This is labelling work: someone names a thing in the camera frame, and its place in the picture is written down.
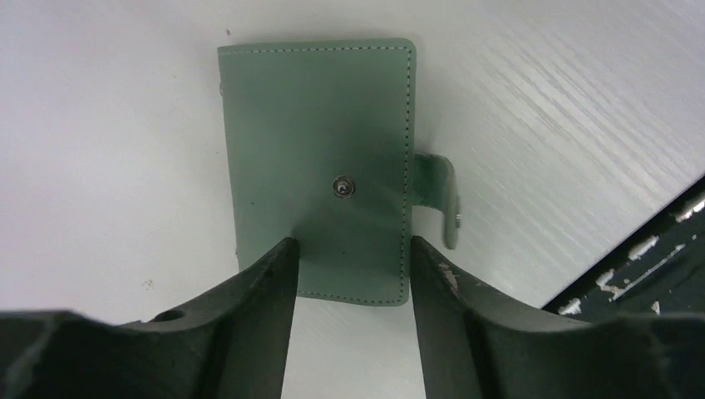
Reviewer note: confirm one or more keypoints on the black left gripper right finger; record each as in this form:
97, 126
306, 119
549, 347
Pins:
477, 342

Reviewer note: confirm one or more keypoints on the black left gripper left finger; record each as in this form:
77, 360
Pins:
229, 342

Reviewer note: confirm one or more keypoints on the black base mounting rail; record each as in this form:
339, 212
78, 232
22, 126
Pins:
658, 269

